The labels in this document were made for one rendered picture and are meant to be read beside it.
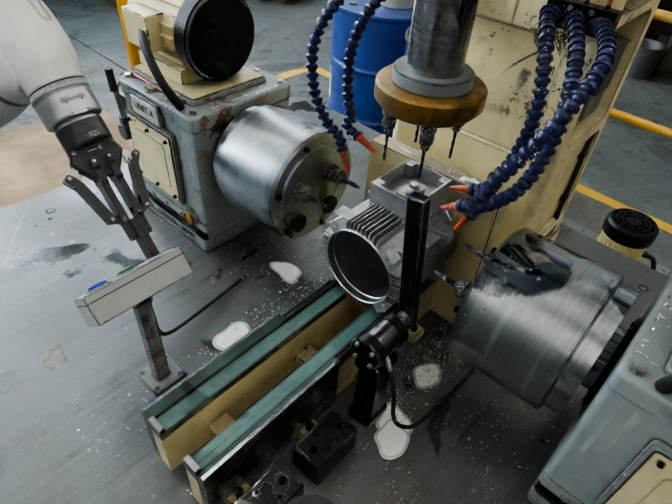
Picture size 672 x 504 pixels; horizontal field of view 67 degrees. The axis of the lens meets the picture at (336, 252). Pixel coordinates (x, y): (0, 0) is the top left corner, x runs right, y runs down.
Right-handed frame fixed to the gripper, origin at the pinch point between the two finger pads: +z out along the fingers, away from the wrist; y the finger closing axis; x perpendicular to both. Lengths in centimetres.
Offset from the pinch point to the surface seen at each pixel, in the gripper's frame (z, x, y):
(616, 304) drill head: 37, -53, 36
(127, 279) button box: 4.8, -3.5, -6.5
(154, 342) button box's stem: 17.7, 7.1, -5.2
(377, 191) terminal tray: 11.2, -19.1, 35.2
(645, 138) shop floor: 96, 56, 367
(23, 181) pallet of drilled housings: -48, 204, 30
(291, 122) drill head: -7.3, -2.1, 37.6
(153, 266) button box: 4.9, -3.5, -2.0
